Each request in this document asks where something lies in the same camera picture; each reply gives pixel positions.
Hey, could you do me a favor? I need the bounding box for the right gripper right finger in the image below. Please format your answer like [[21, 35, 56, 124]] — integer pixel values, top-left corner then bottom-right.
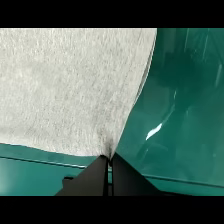
[[110, 152, 164, 197]]

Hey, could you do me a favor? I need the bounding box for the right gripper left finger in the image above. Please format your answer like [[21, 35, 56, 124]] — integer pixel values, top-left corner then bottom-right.
[[55, 154, 110, 197]]

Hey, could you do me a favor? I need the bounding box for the light grey garment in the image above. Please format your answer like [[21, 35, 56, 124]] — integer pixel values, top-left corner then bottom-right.
[[0, 27, 158, 160]]

